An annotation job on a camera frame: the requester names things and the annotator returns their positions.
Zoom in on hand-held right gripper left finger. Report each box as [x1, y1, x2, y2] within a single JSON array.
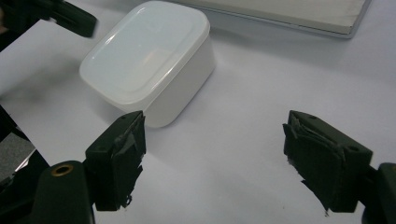
[[84, 110, 148, 213]]

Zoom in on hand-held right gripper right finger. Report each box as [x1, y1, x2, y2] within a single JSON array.
[[282, 109, 374, 216]]

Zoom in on white square lidded box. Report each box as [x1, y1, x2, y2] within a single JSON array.
[[78, 0, 211, 106]]

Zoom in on white square container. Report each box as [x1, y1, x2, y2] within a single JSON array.
[[92, 27, 217, 129]]

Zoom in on white wire rack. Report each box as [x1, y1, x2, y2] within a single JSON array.
[[172, 0, 374, 40]]

